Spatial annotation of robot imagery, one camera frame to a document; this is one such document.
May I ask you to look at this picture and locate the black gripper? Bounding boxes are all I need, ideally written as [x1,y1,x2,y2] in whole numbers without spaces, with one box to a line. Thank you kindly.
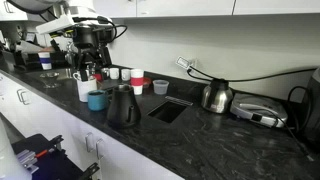
[71,26,113,83]

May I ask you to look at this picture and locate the counter waste opening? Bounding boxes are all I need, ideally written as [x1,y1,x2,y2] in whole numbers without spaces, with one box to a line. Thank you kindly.
[146,95,194,124]

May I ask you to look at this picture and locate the white mug with red rim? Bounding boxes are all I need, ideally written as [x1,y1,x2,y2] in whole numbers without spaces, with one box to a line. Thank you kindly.
[72,69,103,83]

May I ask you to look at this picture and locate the small white mug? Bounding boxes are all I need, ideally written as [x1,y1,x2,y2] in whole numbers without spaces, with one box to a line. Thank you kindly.
[120,68,132,82]
[109,67,120,80]

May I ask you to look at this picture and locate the blue ceramic mug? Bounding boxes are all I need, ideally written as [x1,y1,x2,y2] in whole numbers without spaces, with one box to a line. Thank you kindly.
[87,89,109,112]

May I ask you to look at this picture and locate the white cup with blue band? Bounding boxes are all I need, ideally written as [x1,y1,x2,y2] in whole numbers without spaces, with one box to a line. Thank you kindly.
[37,51,53,71]

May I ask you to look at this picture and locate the white cup with red band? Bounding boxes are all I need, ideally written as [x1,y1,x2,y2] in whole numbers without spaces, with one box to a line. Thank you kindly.
[130,68,145,96]

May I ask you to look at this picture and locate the black gooseneck kettle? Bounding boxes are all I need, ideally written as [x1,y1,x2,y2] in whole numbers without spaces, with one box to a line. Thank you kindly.
[105,83,142,130]

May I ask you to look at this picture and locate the white lower cabinet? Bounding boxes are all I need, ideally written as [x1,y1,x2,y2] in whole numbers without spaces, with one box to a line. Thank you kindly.
[0,71,184,180]

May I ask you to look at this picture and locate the white cabinet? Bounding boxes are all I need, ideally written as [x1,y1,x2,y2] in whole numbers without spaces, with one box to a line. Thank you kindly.
[0,71,184,180]
[93,0,320,18]

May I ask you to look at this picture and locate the clear plastic container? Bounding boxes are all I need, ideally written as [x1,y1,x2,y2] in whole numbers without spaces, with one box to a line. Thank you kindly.
[152,79,170,96]

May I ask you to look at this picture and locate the dark box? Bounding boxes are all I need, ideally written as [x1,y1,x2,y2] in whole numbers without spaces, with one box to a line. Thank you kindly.
[11,133,101,180]

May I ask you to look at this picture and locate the aluminium extrusion rails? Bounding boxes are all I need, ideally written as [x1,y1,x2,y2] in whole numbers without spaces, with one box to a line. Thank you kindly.
[16,149,39,174]

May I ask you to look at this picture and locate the white upper cabinet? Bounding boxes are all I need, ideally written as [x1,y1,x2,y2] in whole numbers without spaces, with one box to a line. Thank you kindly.
[93,0,320,18]

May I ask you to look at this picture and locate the stainless steel kettle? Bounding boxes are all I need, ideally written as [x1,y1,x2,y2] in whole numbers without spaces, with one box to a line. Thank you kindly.
[200,78,234,114]

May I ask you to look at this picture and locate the grey sandwich press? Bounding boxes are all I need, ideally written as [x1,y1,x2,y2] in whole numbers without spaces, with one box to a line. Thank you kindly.
[229,92,289,129]

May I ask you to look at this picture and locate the large black appliance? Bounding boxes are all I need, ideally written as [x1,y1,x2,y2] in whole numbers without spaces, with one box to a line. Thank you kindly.
[301,66,320,151]

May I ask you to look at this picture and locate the white jar with tan handle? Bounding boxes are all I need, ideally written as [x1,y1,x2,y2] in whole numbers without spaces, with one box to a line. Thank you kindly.
[76,77,98,103]

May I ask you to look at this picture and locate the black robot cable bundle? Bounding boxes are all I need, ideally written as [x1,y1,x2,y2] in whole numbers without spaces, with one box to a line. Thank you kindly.
[98,16,129,44]

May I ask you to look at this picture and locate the metal cabinet handle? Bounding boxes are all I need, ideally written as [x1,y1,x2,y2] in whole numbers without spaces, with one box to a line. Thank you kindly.
[16,88,26,103]
[95,138,106,160]
[20,90,32,106]
[84,132,95,153]

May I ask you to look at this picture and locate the white wall plug adapter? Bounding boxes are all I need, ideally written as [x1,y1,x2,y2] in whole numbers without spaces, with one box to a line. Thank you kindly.
[175,55,198,72]

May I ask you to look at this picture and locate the long black power cable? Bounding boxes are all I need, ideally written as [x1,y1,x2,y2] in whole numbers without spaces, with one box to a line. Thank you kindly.
[185,65,318,83]

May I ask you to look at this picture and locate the black appliance cable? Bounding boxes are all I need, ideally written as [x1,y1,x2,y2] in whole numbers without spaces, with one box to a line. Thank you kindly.
[266,85,316,163]

